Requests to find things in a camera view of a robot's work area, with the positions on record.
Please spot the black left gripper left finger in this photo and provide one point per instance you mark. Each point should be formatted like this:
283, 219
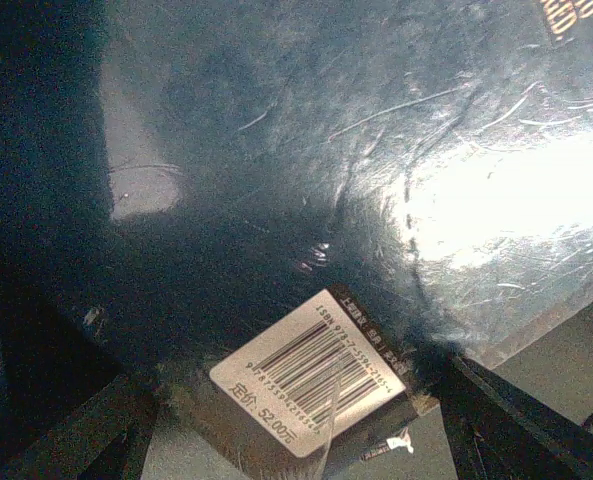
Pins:
107, 437

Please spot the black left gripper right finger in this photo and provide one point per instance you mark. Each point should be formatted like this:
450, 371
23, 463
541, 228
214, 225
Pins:
497, 431

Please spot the navy blue student backpack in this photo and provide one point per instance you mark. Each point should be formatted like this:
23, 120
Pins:
81, 198

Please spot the dark blue notebook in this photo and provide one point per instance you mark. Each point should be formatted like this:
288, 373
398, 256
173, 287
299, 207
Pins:
315, 200

